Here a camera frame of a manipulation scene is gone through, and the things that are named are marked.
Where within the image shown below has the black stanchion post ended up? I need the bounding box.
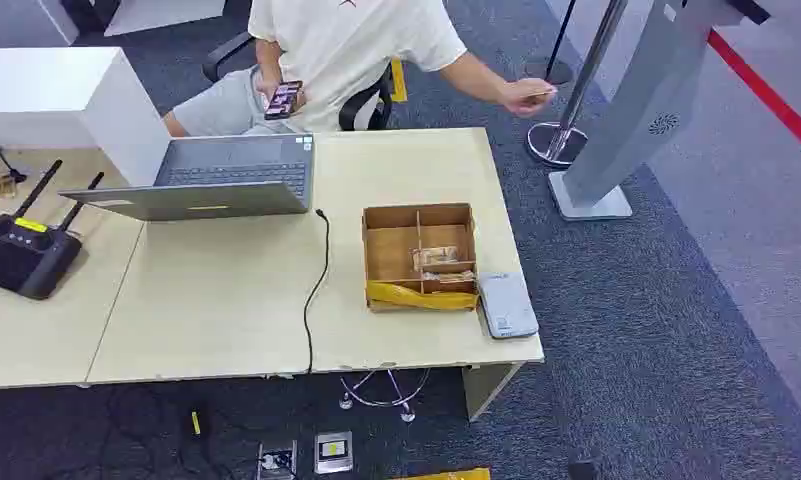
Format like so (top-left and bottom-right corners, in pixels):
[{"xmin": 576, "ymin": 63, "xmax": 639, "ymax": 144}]
[{"xmin": 523, "ymin": 0, "xmax": 578, "ymax": 87}]

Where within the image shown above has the desk leg panel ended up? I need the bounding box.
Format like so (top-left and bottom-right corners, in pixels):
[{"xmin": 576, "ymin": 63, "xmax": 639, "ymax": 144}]
[{"xmin": 462, "ymin": 361, "xmax": 525, "ymax": 423}]

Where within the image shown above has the grey kiosk stand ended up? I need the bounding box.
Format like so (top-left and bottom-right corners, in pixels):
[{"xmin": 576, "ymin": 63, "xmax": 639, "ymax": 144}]
[{"xmin": 547, "ymin": 0, "xmax": 773, "ymax": 223}]

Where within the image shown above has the robot's black foot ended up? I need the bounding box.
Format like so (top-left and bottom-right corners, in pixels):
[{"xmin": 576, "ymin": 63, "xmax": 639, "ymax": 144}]
[{"xmin": 566, "ymin": 453, "xmax": 604, "ymax": 480}]

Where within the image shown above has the yellow tag on chair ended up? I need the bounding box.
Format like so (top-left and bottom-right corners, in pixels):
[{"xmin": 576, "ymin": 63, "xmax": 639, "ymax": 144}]
[{"xmin": 389, "ymin": 58, "xmax": 409, "ymax": 105}]

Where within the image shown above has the chrome chair base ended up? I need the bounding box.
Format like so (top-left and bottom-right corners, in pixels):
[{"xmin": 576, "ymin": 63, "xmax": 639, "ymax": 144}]
[{"xmin": 337, "ymin": 368, "xmax": 433, "ymax": 425}]

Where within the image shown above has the black office chair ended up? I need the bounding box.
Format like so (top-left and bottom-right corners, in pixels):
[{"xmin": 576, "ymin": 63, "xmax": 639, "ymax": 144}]
[{"xmin": 201, "ymin": 31, "xmax": 397, "ymax": 132}]

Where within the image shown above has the person's left hand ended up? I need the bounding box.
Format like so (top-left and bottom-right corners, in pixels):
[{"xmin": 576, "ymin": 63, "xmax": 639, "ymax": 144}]
[{"xmin": 498, "ymin": 78, "xmax": 559, "ymax": 119}]

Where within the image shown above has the white cabinet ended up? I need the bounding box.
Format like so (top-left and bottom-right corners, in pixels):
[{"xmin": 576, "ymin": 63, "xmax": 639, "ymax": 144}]
[{"xmin": 103, "ymin": 0, "xmax": 228, "ymax": 38}]

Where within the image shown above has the black smartphone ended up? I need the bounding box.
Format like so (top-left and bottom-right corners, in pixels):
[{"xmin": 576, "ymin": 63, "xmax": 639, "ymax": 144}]
[{"xmin": 263, "ymin": 80, "xmax": 305, "ymax": 121}]

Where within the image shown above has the wooden card box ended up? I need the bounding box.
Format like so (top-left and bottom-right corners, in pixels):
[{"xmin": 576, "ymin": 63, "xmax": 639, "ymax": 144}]
[{"xmin": 361, "ymin": 202, "xmax": 481, "ymax": 315}]

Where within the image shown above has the floor socket with yellow label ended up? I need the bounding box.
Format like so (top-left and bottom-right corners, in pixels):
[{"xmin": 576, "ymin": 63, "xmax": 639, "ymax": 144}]
[{"xmin": 313, "ymin": 430, "xmax": 356, "ymax": 476}]

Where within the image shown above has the grey laptop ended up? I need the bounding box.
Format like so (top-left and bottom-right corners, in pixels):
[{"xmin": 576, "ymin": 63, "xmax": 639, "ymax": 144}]
[{"xmin": 58, "ymin": 133, "xmax": 316, "ymax": 223}]

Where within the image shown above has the black controller with antennas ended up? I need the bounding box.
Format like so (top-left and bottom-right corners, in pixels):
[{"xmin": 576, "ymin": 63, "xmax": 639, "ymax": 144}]
[{"xmin": 0, "ymin": 158, "xmax": 106, "ymax": 301}]

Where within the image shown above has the red barrier belt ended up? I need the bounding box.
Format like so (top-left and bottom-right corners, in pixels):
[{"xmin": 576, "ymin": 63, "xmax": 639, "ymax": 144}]
[{"xmin": 705, "ymin": 29, "xmax": 801, "ymax": 166}]

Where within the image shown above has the small black stand cable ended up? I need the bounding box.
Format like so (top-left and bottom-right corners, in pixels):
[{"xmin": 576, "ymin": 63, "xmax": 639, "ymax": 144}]
[{"xmin": 0, "ymin": 146, "xmax": 28, "ymax": 185}]

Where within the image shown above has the person's right hand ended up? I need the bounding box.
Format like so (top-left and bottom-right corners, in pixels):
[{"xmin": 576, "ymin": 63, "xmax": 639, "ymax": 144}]
[{"xmin": 256, "ymin": 70, "xmax": 307, "ymax": 115}]

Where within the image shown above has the yellow floor object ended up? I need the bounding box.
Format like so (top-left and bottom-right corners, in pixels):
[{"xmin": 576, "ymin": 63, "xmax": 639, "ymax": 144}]
[{"xmin": 389, "ymin": 467, "xmax": 493, "ymax": 480}]

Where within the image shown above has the chrome stanchion post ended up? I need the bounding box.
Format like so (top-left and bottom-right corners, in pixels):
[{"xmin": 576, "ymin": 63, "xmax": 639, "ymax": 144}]
[{"xmin": 526, "ymin": 0, "xmax": 631, "ymax": 168}]

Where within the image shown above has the person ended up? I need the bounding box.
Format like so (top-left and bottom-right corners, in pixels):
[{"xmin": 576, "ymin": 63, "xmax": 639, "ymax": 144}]
[{"xmin": 163, "ymin": 0, "xmax": 559, "ymax": 138}]

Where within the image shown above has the printed card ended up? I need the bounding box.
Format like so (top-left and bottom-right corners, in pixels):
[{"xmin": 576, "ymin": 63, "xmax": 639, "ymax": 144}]
[
  {"xmin": 421, "ymin": 269, "xmax": 476, "ymax": 284},
  {"xmin": 411, "ymin": 245, "xmax": 460, "ymax": 272}
]

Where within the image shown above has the flat grey device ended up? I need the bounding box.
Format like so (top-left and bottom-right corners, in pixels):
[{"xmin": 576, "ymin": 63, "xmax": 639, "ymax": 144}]
[{"xmin": 476, "ymin": 270, "xmax": 541, "ymax": 341}]

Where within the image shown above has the floor socket with plug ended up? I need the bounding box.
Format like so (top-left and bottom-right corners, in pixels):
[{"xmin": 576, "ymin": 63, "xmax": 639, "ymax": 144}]
[{"xmin": 256, "ymin": 439, "xmax": 299, "ymax": 480}]

